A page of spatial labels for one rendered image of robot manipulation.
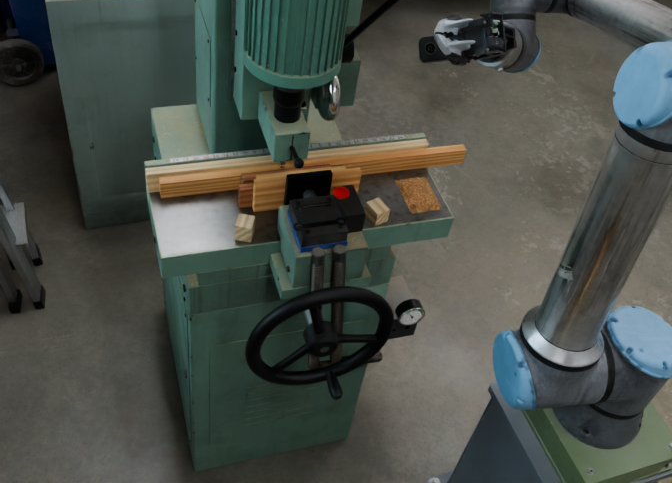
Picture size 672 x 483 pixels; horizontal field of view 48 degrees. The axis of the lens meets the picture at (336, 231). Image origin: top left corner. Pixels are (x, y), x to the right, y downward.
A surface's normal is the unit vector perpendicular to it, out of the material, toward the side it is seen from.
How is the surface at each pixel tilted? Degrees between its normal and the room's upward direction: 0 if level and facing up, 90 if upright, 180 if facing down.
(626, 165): 86
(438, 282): 0
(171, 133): 0
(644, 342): 6
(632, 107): 82
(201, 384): 90
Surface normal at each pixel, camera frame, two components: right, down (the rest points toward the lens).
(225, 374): 0.29, 0.72
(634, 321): 0.22, -0.69
